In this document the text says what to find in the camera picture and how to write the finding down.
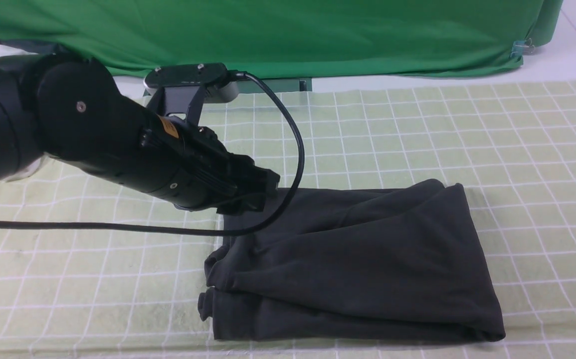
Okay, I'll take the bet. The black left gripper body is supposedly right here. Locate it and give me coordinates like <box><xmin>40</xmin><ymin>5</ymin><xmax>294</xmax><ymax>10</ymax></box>
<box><xmin>178</xmin><ymin>126</ymin><xmax>281</xmax><ymax>215</ymax></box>

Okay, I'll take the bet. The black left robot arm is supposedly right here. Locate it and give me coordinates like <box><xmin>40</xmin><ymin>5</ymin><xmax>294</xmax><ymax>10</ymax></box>
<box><xmin>0</xmin><ymin>54</ymin><xmax>280</xmax><ymax>214</ymax></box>

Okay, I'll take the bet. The green checkered mat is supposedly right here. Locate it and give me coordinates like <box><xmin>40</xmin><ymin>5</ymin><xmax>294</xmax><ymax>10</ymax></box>
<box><xmin>0</xmin><ymin>81</ymin><xmax>576</xmax><ymax>359</ymax></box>

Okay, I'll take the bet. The green backdrop cloth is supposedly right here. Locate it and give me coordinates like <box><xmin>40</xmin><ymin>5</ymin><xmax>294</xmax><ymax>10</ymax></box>
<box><xmin>0</xmin><ymin>0</ymin><xmax>562</xmax><ymax>79</ymax></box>

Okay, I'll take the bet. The teal binder clip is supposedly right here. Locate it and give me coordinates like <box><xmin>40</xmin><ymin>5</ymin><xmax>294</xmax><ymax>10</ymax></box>
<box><xmin>510</xmin><ymin>38</ymin><xmax>536</xmax><ymax>58</ymax></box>

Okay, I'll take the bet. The white crumpled cloth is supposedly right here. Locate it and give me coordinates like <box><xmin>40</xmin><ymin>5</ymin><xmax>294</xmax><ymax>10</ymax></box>
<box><xmin>0</xmin><ymin>44</ymin><xmax>52</xmax><ymax>182</ymax></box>

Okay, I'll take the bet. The black left camera cable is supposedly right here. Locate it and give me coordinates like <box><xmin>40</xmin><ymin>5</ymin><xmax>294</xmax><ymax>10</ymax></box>
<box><xmin>0</xmin><ymin>0</ymin><xmax>306</xmax><ymax>237</ymax></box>

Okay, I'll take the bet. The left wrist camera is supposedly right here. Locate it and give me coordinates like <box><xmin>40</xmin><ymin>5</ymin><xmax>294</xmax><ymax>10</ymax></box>
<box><xmin>144</xmin><ymin>63</ymin><xmax>239</xmax><ymax>126</ymax></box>

